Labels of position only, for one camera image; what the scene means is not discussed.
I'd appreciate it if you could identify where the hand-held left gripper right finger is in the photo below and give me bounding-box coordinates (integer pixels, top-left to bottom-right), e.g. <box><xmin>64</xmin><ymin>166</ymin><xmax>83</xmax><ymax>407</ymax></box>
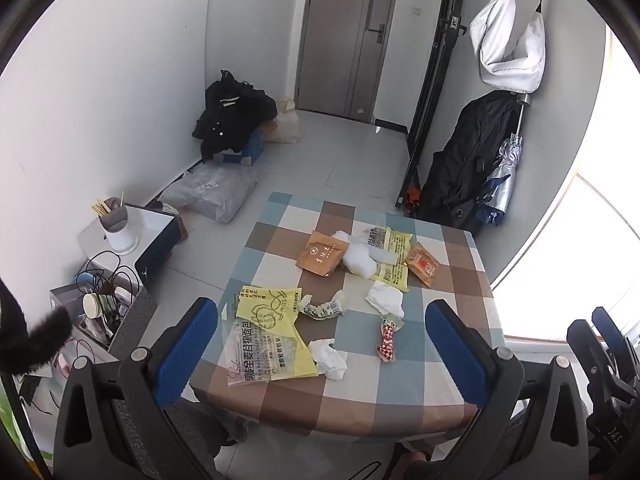
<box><xmin>425</xmin><ymin>299</ymin><xmax>591</xmax><ymax>480</ymax></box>

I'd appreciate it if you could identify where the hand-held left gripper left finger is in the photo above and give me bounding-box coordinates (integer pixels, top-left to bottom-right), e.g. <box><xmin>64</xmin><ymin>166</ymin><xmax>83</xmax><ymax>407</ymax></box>
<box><xmin>52</xmin><ymin>297</ymin><xmax>221</xmax><ymax>480</ymax></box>

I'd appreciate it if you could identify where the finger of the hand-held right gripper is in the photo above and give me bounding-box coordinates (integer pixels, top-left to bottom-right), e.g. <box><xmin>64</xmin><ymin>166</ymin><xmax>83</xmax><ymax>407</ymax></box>
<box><xmin>566</xmin><ymin>319</ymin><xmax>623</xmax><ymax>401</ymax></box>
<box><xmin>591</xmin><ymin>306</ymin><xmax>640</xmax><ymax>376</ymax></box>

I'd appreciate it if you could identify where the red patterned wrapper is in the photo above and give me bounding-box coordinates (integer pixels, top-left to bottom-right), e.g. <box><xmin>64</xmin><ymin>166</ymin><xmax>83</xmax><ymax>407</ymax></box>
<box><xmin>376</xmin><ymin>316</ymin><xmax>405</xmax><ymax>362</ymax></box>

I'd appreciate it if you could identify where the white tissue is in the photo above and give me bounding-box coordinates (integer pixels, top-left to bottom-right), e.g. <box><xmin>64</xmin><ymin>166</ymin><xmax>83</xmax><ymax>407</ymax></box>
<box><xmin>307</xmin><ymin>338</ymin><xmax>348</xmax><ymax>381</ymax></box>
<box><xmin>365</xmin><ymin>280</ymin><xmax>405</xmax><ymax>320</ymax></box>

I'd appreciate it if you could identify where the large yellow bread bag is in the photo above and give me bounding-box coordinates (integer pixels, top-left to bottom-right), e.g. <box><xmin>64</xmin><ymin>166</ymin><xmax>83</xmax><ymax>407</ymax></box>
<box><xmin>227</xmin><ymin>285</ymin><xmax>319</xmax><ymax>387</ymax></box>

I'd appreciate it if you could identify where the small orange snack packet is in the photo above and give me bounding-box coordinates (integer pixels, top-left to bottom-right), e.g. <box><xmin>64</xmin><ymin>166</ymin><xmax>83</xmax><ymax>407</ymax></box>
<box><xmin>404</xmin><ymin>242</ymin><xmax>441</xmax><ymax>288</ymax></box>

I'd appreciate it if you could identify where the yellow printed plastic bag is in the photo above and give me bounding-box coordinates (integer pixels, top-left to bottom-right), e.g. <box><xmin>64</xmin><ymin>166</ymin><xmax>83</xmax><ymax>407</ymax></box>
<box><xmin>367</xmin><ymin>226</ymin><xmax>413</xmax><ymax>293</ymax></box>

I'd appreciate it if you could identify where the clear plastic bag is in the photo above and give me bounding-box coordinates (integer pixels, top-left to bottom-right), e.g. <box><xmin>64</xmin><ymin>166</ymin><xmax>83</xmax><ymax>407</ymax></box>
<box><xmin>332</xmin><ymin>230</ymin><xmax>401</xmax><ymax>278</ymax></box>

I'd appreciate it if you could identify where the white green wrapper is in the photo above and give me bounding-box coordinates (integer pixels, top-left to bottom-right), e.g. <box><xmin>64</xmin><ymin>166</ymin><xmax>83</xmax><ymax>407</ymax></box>
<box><xmin>298</xmin><ymin>292</ymin><xmax>346</xmax><ymax>320</ymax></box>

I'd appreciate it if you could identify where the orange brown paper packet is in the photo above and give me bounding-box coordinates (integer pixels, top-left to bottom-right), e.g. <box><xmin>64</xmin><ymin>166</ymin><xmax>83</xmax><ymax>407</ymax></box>
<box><xmin>296</xmin><ymin>230</ymin><xmax>351</xmax><ymax>277</ymax></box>

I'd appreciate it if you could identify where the grey speckled storage box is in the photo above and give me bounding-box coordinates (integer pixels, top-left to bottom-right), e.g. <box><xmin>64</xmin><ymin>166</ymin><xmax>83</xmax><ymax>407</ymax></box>
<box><xmin>50</xmin><ymin>280</ymin><xmax>158</xmax><ymax>361</ymax></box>

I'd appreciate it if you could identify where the navy white shoe box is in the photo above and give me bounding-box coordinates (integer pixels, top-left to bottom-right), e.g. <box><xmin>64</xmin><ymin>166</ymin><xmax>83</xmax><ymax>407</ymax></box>
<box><xmin>77</xmin><ymin>203</ymin><xmax>183</xmax><ymax>291</ymax></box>

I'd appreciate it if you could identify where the paper cup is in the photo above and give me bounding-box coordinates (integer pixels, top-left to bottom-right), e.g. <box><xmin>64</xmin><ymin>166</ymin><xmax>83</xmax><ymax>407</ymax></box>
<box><xmin>82</xmin><ymin>292</ymin><xmax>118</xmax><ymax>320</ymax></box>

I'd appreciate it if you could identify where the checkered tablecloth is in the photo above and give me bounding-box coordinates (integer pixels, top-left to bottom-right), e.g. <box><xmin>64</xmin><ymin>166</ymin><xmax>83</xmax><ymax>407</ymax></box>
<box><xmin>190</xmin><ymin>191</ymin><xmax>506</xmax><ymax>443</ymax></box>

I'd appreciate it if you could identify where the small brown cardboard box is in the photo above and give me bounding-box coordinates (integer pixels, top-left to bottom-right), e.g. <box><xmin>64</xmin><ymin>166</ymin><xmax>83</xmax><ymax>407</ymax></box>
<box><xmin>160</xmin><ymin>202</ymin><xmax>188</xmax><ymax>241</ymax></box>

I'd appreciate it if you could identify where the bright window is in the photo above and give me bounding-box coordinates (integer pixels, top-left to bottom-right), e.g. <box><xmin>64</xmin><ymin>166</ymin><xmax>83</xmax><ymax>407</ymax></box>
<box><xmin>500</xmin><ymin>25</ymin><xmax>640</xmax><ymax>346</ymax></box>

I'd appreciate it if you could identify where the white utensil holder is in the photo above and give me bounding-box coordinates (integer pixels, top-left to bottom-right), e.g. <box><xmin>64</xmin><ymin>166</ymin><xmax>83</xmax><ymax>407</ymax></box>
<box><xmin>97</xmin><ymin>203</ymin><xmax>138</xmax><ymax>255</ymax></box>

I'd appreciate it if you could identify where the black furry cloth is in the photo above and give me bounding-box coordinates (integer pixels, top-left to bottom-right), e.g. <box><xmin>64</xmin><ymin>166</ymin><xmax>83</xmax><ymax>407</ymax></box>
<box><xmin>0</xmin><ymin>277</ymin><xmax>73</xmax><ymax>376</ymax></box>

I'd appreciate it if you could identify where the grey plastic parcel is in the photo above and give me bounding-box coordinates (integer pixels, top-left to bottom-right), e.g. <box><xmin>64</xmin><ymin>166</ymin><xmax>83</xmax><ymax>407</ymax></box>
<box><xmin>159</xmin><ymin>164</ymin><xmax>258</xmax><ymax>223</ymax></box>

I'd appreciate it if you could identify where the bundle of wooden chopsticks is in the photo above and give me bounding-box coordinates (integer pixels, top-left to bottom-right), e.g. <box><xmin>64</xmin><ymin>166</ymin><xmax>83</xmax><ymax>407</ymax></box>
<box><xmin>91</xmin><ymin>190</ymin><xmax>126</xmax><ymax>218</ymax></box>

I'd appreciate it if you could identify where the black garment bag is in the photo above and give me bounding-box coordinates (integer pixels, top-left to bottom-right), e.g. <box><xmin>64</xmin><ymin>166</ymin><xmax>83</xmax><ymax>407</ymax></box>
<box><xmin>419</xmin><ymin>91</ymin><xmax>523</xmax><ymax>233</ymax></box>

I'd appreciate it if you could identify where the silver folded umbrella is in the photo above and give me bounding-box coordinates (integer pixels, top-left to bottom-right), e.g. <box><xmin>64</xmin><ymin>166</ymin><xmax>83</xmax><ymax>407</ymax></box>
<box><xmin>475</xmin><ymin>92</ymin><xmax>531</xmax><ymax>226</ymax></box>

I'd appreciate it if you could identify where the blue box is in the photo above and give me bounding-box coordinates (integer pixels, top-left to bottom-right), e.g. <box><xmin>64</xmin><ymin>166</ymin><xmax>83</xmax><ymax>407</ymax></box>
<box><xmin>214</xmin><ymin>127</ymin><xmax>266</xmax><ymax>167</ymax></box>

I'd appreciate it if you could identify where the black jacket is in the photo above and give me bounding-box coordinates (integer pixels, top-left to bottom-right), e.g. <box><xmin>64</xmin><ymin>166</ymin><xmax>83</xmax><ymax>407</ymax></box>
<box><xmin>192</xmin><ymin>70</ymin><xmax>278</xmax><ymax>161</ymax></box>

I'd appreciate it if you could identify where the beige bag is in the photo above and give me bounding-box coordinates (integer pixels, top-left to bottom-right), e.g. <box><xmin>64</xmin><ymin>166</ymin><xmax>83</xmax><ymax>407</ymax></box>
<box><xmin>260</xmin><ymin>96</ymin><xmax>303</xmax><ymax>144</ymax></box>

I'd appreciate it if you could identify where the white hanging bag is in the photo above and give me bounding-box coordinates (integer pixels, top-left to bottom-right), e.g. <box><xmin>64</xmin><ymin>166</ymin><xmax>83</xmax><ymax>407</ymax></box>
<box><xmin>469</xmin><ymin>0</ymin><xmax>547</xmax><ymax>96</ymax></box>

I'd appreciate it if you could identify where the black folded stand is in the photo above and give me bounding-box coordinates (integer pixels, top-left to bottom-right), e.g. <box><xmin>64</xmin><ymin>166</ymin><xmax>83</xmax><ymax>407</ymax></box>
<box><xmin>395</xmin><ymin>0</ymin><xmax>468</xmax><ymax>208</ymax></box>

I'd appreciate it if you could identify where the grey door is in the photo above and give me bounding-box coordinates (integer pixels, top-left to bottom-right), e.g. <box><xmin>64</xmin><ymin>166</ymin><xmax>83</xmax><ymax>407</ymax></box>
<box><xmin>295</xmin><ymin>0</ymin><xmax>403</xmax><ymax>123</ymax></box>

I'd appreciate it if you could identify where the tangle of black cables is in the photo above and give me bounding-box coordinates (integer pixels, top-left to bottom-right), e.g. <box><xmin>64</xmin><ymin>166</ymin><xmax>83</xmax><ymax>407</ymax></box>
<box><xmin>75</xmin><ymin>250</ymin><xmax>146</xmax><ymax>311</ymax></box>

